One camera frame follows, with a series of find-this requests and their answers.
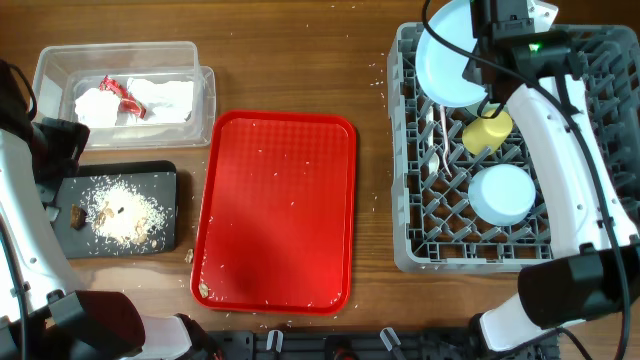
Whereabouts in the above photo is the light blue dinner plate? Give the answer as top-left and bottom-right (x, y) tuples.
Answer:
(415, 0), (486, 108)

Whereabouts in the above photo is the yellow plastic cup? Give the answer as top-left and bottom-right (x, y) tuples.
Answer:
(461, 104), (514, 155)

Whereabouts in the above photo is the white plastic fork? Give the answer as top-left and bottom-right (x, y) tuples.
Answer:
(438, 105), (452, 177)

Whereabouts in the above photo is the white plastic spoon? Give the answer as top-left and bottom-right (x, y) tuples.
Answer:
(426, 107), (440, 175)

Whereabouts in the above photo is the light blue bowl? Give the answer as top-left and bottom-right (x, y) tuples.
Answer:
(468, 164), (536, 226)

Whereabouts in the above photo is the white paper napkin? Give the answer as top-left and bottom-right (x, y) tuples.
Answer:
(74, 88), (120, 128)
(118, 78), (194, 126)

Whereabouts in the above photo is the red candy wrapper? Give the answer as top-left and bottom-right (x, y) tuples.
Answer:
(99, 76), (146, 119)

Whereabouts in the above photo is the pile of rice grains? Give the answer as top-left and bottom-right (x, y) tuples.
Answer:
(80, 178), (170, 249)

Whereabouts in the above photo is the brown food scrap chunk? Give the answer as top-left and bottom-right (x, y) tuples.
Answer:
(70, 204), (87, 230)

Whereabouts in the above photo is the green plastic saucer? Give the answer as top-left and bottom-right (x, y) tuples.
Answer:
(465, 101), (500, 118)

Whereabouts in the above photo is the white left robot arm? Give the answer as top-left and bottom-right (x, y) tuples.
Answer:
(1, 62), (225, 359)

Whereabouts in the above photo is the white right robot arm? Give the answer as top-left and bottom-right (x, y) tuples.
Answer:
(464, 1), (639, 356)

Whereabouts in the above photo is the grey plastic dishwasher rack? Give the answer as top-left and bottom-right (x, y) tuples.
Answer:
(387, 22), (639, 274)

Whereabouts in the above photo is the black flat waste tray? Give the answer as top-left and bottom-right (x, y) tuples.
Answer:
(45, 160), (178, 259)

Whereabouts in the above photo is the clear plastic waste bin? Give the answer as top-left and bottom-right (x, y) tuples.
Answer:
(33, 41), (216, 150)

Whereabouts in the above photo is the red plastic serving tray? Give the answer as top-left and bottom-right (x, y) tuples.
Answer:
(190, 110), (357, 316)

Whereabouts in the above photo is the nut piece on table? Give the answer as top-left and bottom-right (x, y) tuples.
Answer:
(184, 248), (194, 264)

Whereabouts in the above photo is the nut piece on tray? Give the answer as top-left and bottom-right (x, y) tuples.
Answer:
(198, 283), (209, 298)

